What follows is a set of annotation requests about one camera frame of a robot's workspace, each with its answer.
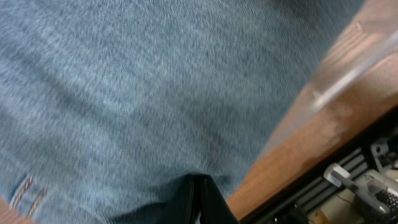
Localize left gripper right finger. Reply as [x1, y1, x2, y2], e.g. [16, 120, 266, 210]
[197, 175, 239, 224]

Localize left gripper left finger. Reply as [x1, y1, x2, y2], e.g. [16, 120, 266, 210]
[157, 175, 199, 224]

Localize blue denim jeans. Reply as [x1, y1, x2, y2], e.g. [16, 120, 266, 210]
[1, 0, 363, 223]

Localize clear plastic storage bin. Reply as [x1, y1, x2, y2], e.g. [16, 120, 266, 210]
[261, 30, 397, 156]

